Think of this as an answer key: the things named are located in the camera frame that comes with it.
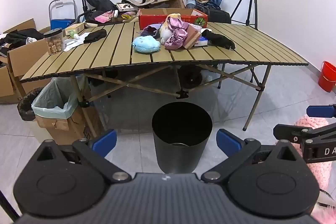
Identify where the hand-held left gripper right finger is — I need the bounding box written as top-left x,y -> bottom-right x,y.
201,129 -> 303,184

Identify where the black suitcase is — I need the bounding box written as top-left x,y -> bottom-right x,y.
196,4 -> 231,24

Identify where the red cardboard box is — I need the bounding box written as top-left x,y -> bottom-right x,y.
138,8 -> 208,30

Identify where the red bucket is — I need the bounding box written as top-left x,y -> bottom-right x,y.
318,61 -> 336,93

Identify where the yellow white alpaca plush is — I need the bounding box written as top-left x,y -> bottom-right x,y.
160,13 -> 182,45

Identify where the white printed box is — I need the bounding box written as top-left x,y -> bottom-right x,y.
116,3 -> 138,11

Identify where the cardboard box with blue label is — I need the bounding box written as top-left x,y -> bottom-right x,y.
35,78 -> 105,146

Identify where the black clothing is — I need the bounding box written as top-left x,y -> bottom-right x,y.
0,28 -> 44,46

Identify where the pink cloth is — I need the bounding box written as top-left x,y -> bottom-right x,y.
94,11 -> 113,23

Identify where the blue plastic crate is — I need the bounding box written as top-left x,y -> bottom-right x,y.
51,19 -> 76,30

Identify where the tan slatted folding table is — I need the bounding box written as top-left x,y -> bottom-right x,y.
20,21 -> 309,132

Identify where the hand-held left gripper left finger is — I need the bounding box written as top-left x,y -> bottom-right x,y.
33,129 -> 132,184

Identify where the black cart wheel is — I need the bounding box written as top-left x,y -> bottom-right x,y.
178,67 -> 203,89

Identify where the large cardboard box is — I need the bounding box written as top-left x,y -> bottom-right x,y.
7,39 -> 55,94

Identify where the black glove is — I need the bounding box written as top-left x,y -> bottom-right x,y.
83,28 -> 107,44
202,29 -> 236,50

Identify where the clear snack jar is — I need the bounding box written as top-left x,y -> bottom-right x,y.
43,28 -> 66,56

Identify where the blue white tissue pack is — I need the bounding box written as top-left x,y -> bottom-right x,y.
193,35 -> 209,47

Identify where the green plastic bag liner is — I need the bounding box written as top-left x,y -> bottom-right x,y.
31,77 -> 79,119

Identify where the open cardboard box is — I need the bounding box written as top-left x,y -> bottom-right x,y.
0,18 -> 51,56

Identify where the beige carton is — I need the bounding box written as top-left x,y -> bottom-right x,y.
65,22 -> 86,36

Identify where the black round bin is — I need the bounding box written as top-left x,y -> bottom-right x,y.
152,102 -> 213,173

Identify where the dark round basket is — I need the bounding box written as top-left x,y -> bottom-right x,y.
17,88 -> 44,122

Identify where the light blue plush toy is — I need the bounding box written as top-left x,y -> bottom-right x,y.
132,35 -> 161,53

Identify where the purple satin cloth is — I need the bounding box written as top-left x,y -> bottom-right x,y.
164,17 -> 191,51

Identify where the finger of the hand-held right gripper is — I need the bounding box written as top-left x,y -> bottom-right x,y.
306,104 -> 336,118
273,123 -> 336,144

